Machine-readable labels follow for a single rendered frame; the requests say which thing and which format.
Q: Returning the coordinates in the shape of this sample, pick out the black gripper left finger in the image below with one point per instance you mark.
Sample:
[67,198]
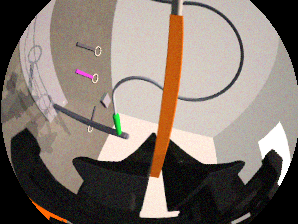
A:
[130,175]

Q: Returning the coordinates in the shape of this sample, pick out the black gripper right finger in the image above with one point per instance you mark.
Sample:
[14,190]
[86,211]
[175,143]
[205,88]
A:
[183,175]

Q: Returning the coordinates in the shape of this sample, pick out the magenta handle with white loop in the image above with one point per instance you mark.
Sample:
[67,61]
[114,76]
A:
[83,73]

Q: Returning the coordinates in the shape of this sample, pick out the cream ring with orange handle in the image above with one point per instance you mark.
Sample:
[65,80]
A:
[171,86]

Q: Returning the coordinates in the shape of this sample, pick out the thin dark grey wire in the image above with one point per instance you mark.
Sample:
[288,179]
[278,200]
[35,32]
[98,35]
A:
[40,76]

